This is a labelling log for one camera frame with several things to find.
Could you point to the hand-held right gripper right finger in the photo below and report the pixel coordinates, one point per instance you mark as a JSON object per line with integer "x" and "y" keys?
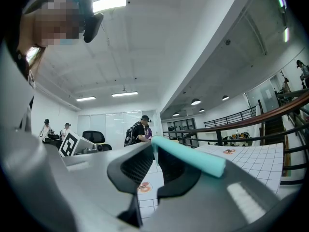
{"x": 205, "y": 207}

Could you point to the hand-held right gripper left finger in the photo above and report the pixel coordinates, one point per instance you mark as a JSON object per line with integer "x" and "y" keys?
{"x": 96, "y": 192}

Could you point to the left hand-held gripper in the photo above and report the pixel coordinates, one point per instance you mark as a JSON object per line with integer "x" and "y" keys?
{"x": 68, "y": 144}

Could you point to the teal cylindrical tube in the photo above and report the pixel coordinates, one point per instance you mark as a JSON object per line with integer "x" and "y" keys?
{"x": 188, "y": 157}

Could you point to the black office chair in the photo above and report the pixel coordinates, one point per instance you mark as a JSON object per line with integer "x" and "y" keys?
{"x": 94, "y": 135}

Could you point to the long ceiling tube light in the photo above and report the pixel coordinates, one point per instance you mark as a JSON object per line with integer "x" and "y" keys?
{"x": 124, "y": 94}
{"x": 286, "y": 34}
{"x": 85, "y": 98}

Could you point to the white grid tablecloth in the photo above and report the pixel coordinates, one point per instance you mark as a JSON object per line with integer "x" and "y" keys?
{"x": 256, "y": 163}

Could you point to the black railing with wooden handrail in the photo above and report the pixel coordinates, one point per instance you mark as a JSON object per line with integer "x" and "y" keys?
{"x": 219, "y": 136}

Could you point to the person's head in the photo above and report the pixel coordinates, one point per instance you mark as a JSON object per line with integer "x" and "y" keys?
{"x": 55, "y": 20}

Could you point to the ceiling panel light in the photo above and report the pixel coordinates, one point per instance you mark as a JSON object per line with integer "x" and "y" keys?
{"x": 109, "y": 3}

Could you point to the black head-worn camera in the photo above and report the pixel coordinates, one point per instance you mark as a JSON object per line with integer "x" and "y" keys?
{"x": 93, "y": 25}

